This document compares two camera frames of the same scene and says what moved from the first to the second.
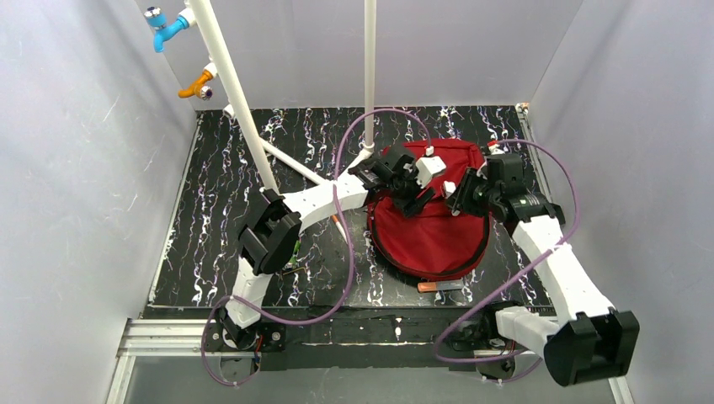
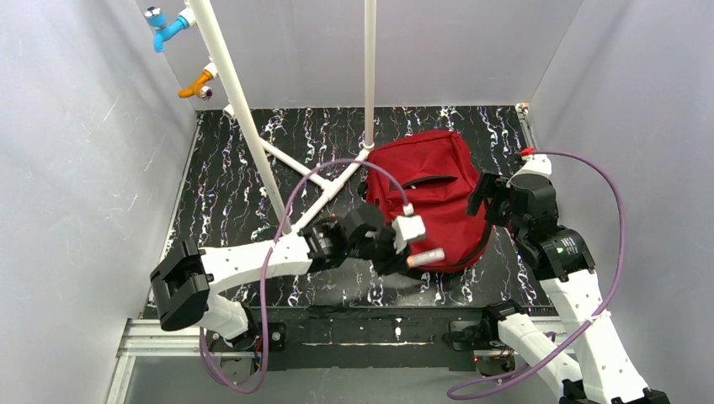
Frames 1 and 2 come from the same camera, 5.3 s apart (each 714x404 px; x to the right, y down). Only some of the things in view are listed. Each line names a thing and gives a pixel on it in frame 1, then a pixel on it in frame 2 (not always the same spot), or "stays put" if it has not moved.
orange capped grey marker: x=439 y=285 to x=437 y=254
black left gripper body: x=406 y=186 to x=387 y=252
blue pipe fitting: x=157 y=20 stays put
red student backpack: x=433 y=242 stays put
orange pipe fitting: x=199 y=88 stays put
